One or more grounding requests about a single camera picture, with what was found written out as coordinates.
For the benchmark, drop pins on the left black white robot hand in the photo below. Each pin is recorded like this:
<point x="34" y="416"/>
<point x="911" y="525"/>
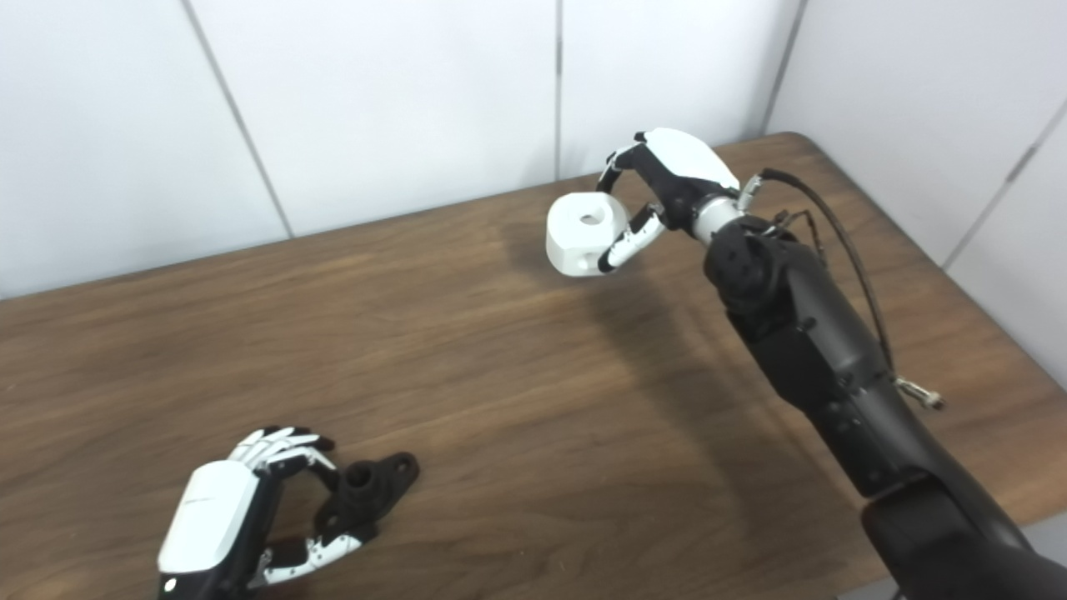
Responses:
<point x="212" y="517"/>

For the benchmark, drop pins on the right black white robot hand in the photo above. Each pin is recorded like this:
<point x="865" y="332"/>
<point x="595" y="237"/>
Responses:
<point x="683" y="162"/>

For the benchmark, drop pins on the round white piece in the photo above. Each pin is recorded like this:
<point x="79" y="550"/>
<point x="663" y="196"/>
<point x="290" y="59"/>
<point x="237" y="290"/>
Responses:
<point x="575" y="242"/>

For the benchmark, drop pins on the black flanged holder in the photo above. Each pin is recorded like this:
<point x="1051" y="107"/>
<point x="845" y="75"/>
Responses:
<point x="371" y="487"/>

